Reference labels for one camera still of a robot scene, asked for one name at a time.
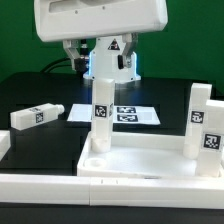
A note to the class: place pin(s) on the white left obstacle bar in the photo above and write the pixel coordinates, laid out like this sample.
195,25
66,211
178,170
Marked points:
5,143

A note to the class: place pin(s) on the white front obstacle bar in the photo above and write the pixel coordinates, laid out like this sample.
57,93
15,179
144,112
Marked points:
99,191

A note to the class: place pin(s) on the white obstacle bar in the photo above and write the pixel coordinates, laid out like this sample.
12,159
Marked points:
5,143
99,191

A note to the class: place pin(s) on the white square desk top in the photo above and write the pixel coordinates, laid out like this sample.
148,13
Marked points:
138,155

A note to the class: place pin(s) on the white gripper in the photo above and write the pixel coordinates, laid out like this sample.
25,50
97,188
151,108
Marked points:
58,20

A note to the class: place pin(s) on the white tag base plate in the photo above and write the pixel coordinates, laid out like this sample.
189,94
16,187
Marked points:
122,114

